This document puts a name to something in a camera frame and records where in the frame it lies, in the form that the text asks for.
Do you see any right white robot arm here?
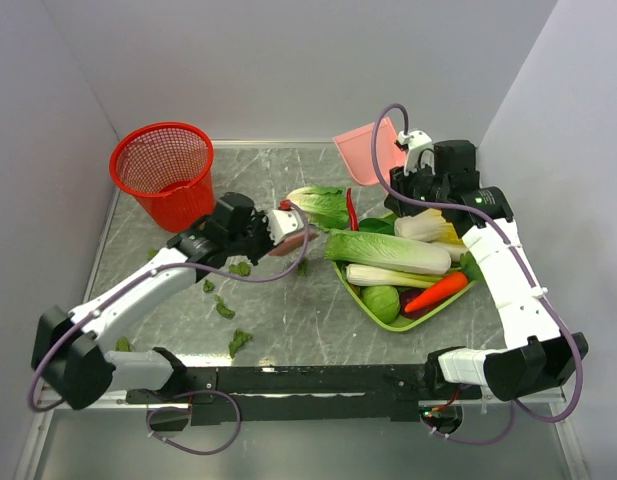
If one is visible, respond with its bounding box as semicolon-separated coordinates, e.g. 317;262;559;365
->
385;131;588;401

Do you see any green square tray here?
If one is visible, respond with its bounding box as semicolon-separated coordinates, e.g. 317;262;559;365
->
332;212;477;333

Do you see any white radish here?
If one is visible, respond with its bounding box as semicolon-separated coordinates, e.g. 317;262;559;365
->
394;209;462;245

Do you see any purple eggplant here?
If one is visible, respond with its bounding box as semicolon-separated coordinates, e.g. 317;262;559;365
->
400;289;429;317

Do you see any pink dustpan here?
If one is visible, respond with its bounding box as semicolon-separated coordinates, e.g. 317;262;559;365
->
333;118;406;186

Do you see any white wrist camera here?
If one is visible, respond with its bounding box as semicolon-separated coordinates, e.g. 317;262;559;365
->
266;209;305;246
396;130;433;175

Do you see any pink hand brush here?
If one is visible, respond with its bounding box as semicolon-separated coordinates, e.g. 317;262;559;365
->
268;231;305;257

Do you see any green paper scrap by dustpan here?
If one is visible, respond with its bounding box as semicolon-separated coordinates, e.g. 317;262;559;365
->
214;295;235;319

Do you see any small napa cabbage on table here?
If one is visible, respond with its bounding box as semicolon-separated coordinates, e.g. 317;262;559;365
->
286;186;349;232

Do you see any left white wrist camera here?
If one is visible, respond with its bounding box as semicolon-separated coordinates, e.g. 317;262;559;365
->
266;209;305;246

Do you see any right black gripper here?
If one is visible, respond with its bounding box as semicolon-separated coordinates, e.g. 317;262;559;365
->
384;157;449;218

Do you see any small green paper scrap centre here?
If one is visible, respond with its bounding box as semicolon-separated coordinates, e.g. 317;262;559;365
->
203;280;215;293

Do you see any green paper scrap table edge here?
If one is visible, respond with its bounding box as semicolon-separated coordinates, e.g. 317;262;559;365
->
115;336;132;352

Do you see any long napa cabbage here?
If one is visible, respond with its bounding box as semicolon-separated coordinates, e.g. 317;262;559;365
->
324;230;452;275

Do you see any green paper scrap front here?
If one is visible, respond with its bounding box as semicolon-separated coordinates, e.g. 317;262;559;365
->
228;328;253;359

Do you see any dark green leafy vegetable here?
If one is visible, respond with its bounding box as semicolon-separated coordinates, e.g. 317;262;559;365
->
358;218;395;236

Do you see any orange carrot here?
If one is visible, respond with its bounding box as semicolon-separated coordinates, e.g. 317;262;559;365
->
404;272;469;313

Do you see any aluminium rail frame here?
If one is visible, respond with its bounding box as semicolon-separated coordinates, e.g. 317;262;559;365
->
12;367;589;480

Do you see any red chili pepper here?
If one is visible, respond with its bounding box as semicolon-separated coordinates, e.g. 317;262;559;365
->
346;188;359;231

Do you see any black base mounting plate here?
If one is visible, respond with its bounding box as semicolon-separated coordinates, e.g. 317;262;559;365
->
125;364;484;427

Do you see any light green lettuce leaf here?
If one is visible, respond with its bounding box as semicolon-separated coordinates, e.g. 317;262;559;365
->
459;251;485;283

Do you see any green paper scrap back centre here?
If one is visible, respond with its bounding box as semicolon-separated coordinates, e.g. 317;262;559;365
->
297;260;308;276

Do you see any green paper scrap back left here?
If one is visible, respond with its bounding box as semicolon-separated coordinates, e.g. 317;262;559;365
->
228;261;251;277

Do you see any round green cabbage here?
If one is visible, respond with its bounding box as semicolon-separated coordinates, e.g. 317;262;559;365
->
362;285;401;324

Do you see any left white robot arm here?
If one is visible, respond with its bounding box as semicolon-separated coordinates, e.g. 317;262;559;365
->
31;193;305;410

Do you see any red mesh waste basket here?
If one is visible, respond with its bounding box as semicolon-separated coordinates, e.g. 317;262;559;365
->
109;122;215;233

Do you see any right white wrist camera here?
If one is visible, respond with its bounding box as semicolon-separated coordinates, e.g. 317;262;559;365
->
396;130;433;175

